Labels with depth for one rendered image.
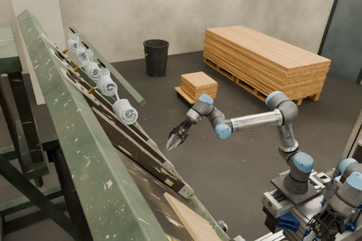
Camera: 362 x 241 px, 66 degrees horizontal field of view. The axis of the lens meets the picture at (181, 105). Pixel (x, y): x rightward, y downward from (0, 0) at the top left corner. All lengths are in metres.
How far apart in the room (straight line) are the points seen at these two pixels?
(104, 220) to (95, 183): 0.10
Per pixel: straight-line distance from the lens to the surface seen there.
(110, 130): 1.33
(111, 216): 0.60
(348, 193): 1.17
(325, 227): 1.19
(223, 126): 1.41
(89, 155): 0.74
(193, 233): 1.31
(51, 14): 4.59
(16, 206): 3.15
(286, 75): 4.70
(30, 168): 2.14
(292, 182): 1.92
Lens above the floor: 2.35
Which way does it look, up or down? 30 degrees down
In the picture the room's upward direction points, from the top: 3 degrees clockwise
